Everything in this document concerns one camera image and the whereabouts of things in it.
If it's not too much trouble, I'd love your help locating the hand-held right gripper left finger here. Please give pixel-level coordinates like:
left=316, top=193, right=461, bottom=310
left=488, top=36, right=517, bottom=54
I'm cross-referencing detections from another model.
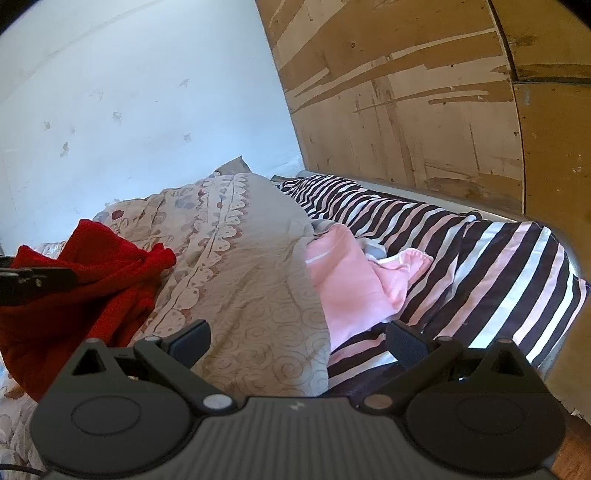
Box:
left=69, top=319, right=237, bottom=414

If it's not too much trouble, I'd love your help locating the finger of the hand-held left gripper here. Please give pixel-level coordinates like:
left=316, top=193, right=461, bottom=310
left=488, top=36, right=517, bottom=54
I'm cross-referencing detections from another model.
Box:
left=0, top=255, right=78, bottom=306

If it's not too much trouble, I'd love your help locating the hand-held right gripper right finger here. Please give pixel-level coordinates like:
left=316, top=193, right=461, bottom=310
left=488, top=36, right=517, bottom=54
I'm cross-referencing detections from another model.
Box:
left=358, top=320, right=532, bottom=414

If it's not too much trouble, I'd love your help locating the red knit sweater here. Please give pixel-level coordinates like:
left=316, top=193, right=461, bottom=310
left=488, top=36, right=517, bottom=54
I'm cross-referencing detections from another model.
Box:
left=0, top=219, right=177, bottom=402

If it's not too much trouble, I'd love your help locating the light pink garment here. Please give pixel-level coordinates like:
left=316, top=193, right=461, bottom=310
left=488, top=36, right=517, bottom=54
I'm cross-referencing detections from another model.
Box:
left=305, top=224, right=435, bottom=348

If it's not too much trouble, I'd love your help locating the patterned beige quilt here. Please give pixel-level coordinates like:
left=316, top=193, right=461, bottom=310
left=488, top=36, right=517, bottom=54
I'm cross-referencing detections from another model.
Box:
left=0, top=172, right=332, bottom=476

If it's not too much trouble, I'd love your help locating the grey white cloth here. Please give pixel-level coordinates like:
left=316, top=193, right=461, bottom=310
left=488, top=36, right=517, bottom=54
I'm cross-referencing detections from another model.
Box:
left=311, top=220, right=389, bottom=261

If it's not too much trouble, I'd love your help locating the striped bed sheet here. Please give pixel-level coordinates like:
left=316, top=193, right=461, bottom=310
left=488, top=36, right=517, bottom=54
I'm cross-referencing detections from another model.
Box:
left=274, top=174, right=490, bottom=386

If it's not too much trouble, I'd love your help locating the striped pillow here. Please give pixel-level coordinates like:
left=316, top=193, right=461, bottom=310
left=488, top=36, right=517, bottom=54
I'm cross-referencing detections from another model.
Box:
left=422, top=220, right=588, bottom=367

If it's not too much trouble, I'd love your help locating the grey pillow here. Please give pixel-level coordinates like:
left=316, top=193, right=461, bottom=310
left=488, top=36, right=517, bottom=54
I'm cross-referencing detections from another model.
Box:
left=216, top=156, right=254, bottom=177

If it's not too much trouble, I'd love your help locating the black cable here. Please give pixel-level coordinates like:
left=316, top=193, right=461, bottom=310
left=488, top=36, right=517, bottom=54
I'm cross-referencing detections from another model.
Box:
left=0, top=463, right=46, bottom=477

